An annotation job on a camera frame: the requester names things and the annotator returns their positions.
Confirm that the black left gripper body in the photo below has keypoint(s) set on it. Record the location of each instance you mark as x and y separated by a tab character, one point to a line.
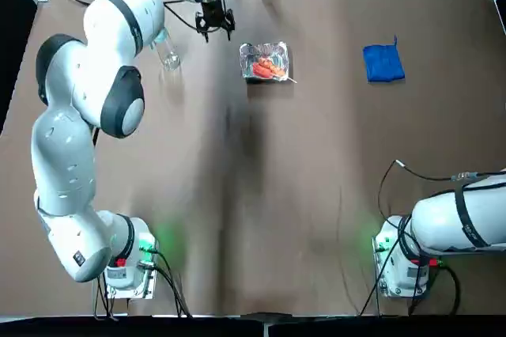
215	14

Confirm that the aluminum foil pan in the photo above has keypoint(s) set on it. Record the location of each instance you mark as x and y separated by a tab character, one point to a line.
247	56

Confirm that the clear seasoning bottle blue lid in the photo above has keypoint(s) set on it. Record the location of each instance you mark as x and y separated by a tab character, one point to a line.
171	58

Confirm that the blue dishcloth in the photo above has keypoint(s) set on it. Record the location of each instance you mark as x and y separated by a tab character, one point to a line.
383	63

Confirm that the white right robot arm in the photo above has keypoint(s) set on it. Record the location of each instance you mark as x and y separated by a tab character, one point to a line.
442	222

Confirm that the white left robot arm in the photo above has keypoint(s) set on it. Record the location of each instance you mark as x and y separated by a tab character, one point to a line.
63	155

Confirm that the orange sausage skewers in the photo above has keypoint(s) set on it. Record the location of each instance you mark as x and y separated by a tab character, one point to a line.
266	69

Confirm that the black table edge bracket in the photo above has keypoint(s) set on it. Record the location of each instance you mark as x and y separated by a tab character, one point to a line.
266	317

